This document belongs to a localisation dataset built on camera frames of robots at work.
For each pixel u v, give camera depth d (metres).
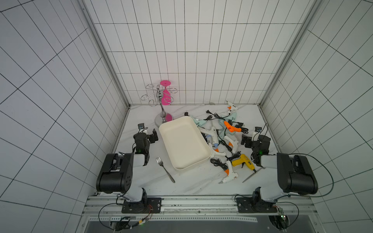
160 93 0.88
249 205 0.73
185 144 0.88
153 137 0.89
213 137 0.97
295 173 0.46
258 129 0.81
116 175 0.45
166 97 0.84
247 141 0.83
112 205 0.67
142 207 0.67
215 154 0.90
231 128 0.97
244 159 0.87
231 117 1.10
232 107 1.18
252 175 0.83
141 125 0.79
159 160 0.88
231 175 0.82
